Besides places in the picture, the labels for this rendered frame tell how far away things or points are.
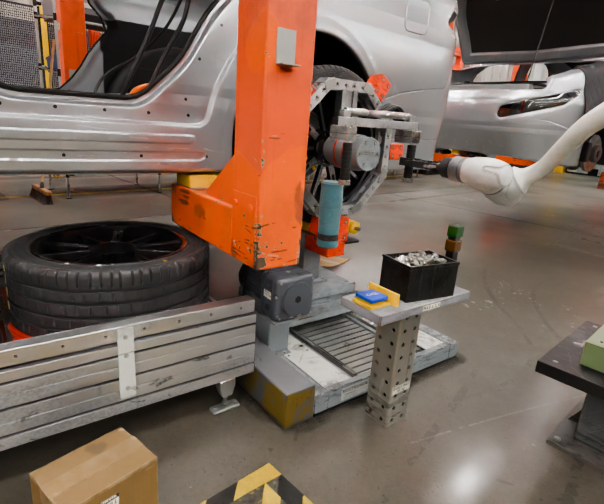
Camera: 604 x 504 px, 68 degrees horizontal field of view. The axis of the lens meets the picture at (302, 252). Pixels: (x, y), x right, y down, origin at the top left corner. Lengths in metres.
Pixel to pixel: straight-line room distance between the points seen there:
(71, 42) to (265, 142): 2.78
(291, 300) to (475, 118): 2.97
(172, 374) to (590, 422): 1.32
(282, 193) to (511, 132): 3.04
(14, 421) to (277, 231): 0.83
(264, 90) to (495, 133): 3.11
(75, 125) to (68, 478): 1.01
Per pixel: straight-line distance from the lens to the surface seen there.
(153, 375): 1.42
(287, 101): 1.30
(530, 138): 4.14
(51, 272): 1.45
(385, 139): 2.05
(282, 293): 1.63
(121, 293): 1.41
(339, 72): 1.96
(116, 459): 1.22
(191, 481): 1.40
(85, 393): 1.39
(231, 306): 1.44
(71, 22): 3.92
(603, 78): 4.41
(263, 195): 1.28
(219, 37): 1.82
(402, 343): 1.47
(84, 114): 1.65
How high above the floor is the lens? 0.96
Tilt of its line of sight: 17 degrees down
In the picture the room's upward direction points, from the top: 4 degrees clockwise
